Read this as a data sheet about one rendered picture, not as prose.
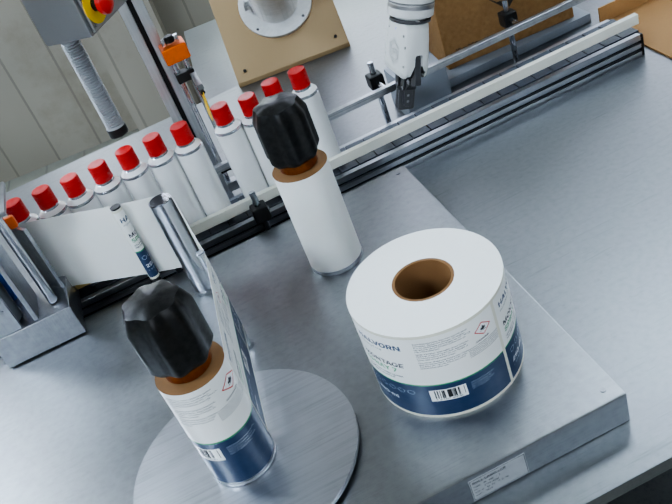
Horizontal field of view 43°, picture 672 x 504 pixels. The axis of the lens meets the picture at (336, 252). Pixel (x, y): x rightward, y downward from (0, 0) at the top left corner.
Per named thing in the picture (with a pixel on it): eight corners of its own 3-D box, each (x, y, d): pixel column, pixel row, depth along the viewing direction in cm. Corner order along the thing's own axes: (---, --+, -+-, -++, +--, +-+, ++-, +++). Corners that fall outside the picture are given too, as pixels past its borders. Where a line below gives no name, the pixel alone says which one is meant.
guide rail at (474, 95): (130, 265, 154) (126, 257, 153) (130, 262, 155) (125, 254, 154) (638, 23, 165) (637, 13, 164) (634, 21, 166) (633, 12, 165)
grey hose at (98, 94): (111, 141, 154) (54, 37, 142) (109, 133, 157) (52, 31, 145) (129, 132, 155) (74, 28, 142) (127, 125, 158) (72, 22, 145)
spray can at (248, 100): (280, 200, 158) (239, 106, 146) (267, 191, 162) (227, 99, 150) (302, 186, 160) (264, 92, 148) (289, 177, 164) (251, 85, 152)
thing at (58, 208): (83, 290, 155) (26, 202, 143) (81, 276, 159) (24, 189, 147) (109, 278, 156) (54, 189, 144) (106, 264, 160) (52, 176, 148)
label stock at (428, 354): (348, 386, 116) (314, 310, 107) (431, 292, 125) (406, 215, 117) (469, 439, 103) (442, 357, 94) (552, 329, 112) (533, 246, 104)
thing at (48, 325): (9, 368, 143) (-80, 254, 128) (8, 325, 153) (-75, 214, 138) (86, 331, 144) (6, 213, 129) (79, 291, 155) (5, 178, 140)
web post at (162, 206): (196, 300, 142) (148, 212, 131) (191, 286, 146) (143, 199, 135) (221, 288, 142) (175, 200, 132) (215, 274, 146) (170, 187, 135)
